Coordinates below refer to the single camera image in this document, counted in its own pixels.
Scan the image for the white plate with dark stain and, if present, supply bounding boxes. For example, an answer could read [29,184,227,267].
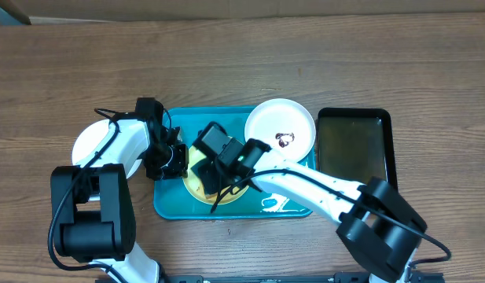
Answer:
[244,98,316,162]

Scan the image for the black water tray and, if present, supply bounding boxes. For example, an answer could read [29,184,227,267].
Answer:
[317,108,398,189]

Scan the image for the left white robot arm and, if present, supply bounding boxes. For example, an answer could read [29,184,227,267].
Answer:
[47,97,188,282]

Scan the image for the white plate with orange stain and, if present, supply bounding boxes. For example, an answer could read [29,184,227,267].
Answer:
[72,119,150,178]

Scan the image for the yellow plate with sauce stain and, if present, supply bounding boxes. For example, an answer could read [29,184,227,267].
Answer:
[183,146,249,205]

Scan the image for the green and yellow sponge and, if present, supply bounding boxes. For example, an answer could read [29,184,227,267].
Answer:
[191,158,211,185]

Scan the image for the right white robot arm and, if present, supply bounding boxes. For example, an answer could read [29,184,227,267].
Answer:
[193,138,427,282]

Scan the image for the teal plastic tray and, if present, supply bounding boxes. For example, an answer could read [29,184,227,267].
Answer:
[153,106,311,220]

